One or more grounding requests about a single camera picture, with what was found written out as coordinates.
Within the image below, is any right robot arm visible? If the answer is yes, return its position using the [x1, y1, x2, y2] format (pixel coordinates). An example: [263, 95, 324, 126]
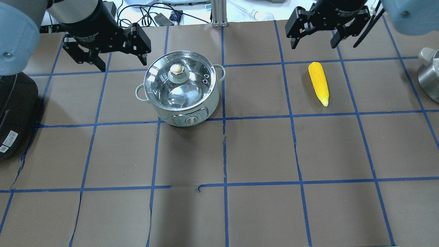
[284, 0, 439, 49]

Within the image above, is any aluminium frame post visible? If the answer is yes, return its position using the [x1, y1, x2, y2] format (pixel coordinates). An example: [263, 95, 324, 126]
[211, 0, 228, 28]

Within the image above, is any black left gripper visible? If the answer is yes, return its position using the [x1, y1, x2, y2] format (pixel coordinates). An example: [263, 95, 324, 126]
[47, 0, 152, 72]

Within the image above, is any black appliance at edge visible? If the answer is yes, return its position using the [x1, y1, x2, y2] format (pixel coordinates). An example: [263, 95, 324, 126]
[0, 72, 39, 161]

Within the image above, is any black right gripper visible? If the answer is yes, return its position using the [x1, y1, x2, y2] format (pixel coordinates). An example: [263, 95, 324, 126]
[285, 0, 371, 49]

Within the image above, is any black power adapter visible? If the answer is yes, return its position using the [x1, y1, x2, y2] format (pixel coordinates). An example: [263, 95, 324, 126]
[154, 13, 174, 26]

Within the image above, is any stainless steel kettle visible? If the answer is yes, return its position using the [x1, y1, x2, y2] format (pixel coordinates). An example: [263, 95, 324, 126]
[418, 47, 439, 103]

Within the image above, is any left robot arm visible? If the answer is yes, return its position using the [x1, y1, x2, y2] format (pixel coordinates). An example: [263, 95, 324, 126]
[0, 0, 152, 76]

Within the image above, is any yellow corn cob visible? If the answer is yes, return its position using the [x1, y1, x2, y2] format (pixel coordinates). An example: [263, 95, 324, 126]
[308, 61, 329, 107]

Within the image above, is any glass pot lid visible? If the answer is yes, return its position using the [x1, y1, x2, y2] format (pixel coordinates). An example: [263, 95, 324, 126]
[144, 50, 219, 111]

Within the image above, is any white electric cooking pot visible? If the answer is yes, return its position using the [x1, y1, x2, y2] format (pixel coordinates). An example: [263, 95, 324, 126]
[135, 64, 226, 128]

